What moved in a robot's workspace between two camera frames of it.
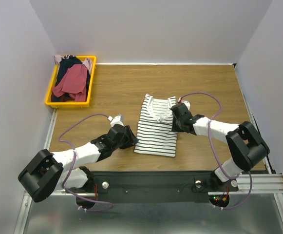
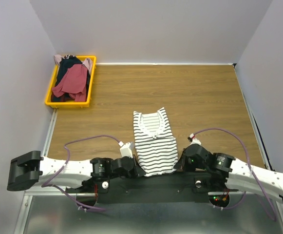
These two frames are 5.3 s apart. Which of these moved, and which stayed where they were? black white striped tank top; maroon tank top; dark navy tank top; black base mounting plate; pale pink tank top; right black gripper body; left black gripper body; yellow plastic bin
Moved: maroon tank top; black white striped tank top; left black gripper body; right black gripper body
Stayed: dark navy tank top; yellow plastic bin; black base mounting plate; pale pink tank top
